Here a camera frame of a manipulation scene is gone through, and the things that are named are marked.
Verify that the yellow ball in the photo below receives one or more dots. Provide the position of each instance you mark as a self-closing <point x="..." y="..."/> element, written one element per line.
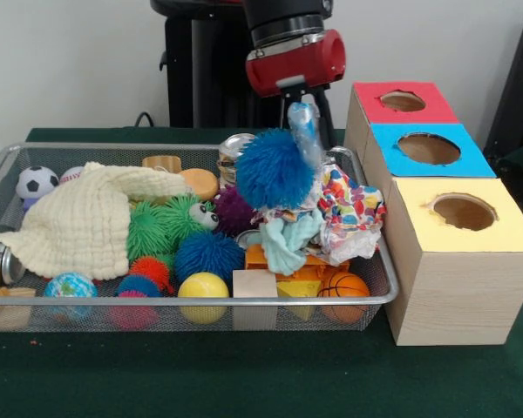
<point x="204" y="285"/>

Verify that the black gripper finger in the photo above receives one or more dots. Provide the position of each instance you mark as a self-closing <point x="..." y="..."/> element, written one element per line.
<point x="327" y="117"/>
<point x="294" y="96"/>

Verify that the colourful spotted cloth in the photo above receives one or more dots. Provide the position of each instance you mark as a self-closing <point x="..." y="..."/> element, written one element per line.
<point x="357" y="209"/>

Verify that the crushed silver metal can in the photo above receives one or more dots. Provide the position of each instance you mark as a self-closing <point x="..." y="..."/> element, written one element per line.
<point x="228" y="157"/>

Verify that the globe print ball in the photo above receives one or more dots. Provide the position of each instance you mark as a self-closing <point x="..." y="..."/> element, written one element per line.
<point x="69" y="285"/>

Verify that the light teal cloth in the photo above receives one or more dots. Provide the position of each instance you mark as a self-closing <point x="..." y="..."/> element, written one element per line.
<point x="287" y="244"/>

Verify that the black stand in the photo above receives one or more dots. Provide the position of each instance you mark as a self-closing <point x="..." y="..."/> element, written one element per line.
<point x="518" y="87"/>

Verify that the blue spiky ball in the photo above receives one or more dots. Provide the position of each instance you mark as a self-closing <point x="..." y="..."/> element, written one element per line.
<point x="209" y="257"/>
<point x="272" y="170"/>

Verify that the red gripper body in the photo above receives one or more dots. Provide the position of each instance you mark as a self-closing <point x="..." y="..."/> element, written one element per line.
<point x="296" y="65"/>

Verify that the black and white soccer ball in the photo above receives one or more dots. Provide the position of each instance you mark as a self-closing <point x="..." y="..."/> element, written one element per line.
<point x="37" y="180"/>

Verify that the cream knitted cloth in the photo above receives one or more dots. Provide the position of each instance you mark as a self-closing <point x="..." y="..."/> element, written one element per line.
<point x="83" y="217"/>

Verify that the clear plastic bottle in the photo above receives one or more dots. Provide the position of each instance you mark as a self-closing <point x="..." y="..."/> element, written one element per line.
<point x="305" y="130"/>

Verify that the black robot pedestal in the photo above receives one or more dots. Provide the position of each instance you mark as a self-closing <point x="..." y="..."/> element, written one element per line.
<point x="200" y="65"/>

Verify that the shallow clear mesh bin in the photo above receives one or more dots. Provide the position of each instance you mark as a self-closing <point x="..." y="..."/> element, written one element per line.
<point x="48" y="157"/>

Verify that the wooden box with three holes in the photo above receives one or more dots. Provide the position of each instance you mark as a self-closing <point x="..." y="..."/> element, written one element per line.
<point x="462" y="296"/>

